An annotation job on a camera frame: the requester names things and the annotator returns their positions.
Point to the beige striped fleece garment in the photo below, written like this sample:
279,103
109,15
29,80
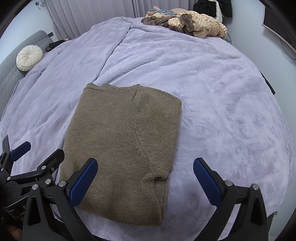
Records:
203,24

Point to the round white pleated pillow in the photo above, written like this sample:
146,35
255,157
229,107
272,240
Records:
29,58

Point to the black flat bar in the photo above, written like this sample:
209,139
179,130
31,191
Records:
268,82

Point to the curved monitor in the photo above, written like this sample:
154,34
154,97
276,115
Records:
275,23

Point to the white garment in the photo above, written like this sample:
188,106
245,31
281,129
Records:
219,12

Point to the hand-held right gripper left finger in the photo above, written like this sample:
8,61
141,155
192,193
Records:
83,183

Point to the dark brown fleece garment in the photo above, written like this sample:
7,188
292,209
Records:
157,22

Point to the black jacket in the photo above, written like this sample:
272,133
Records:
208,7

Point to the lavender fleece blanket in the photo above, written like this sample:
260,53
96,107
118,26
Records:
196,81

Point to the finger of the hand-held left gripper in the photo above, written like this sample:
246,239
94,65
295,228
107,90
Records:
55,157
22,147

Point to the blue grey knit garment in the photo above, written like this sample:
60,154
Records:
164,12

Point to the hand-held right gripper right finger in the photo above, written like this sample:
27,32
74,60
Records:
207,183

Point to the grey pleated curtain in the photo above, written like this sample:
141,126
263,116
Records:
104,16

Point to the small black object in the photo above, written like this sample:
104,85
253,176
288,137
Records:
55,45

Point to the brown knit sweater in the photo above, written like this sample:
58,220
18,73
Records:
120,139

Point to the beige knit garment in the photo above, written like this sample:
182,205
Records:
153,15

